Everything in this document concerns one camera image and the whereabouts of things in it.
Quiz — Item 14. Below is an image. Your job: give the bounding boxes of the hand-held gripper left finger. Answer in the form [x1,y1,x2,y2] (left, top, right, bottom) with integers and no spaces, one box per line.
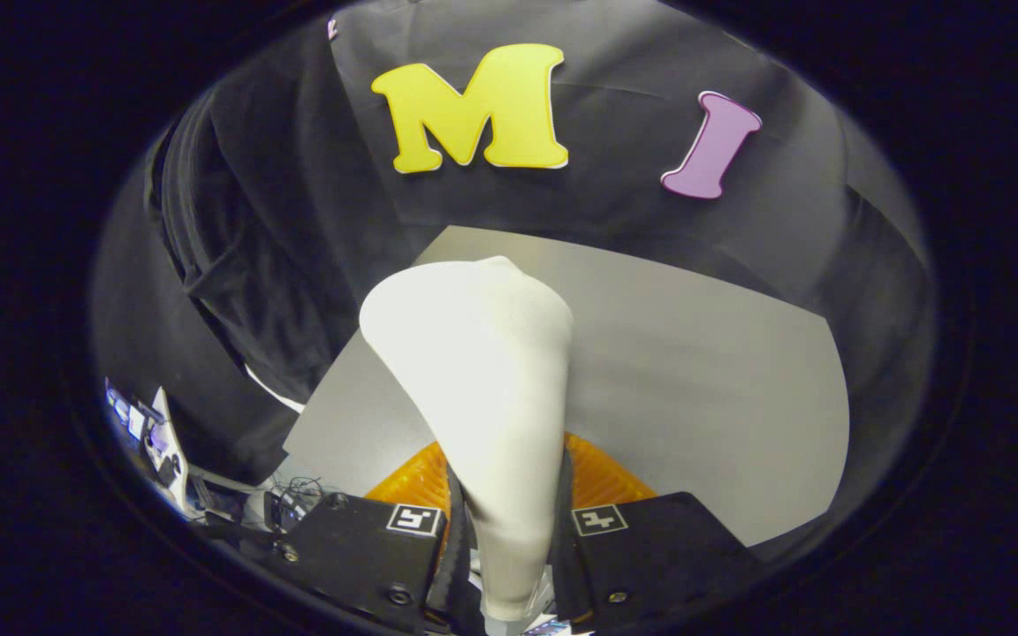
[257,440,483,635]

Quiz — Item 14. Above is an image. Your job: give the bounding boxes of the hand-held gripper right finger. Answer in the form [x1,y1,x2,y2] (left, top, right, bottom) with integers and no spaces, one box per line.
[549,431,762,635]

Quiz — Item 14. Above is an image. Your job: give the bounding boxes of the white garment steamer head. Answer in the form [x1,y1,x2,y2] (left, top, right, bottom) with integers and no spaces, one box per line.
[359,255,576,622]

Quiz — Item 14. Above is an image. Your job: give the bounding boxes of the black suit jacket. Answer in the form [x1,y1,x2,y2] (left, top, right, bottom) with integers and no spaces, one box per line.
[151,35,439,407]

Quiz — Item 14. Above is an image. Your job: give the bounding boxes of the grey cabinet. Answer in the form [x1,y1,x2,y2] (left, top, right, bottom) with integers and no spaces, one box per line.
[284,225,852,547]

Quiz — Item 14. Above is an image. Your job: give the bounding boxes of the white panel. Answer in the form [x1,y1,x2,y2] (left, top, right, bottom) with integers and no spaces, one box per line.
[105,380,192,518]

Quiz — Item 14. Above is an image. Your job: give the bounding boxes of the black backdrop cloth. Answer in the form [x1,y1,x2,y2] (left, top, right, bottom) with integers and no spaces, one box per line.
[89,0,934,566]

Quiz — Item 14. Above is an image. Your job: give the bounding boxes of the black floor cables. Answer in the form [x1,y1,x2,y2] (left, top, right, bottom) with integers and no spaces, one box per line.
[262,475,329,531]

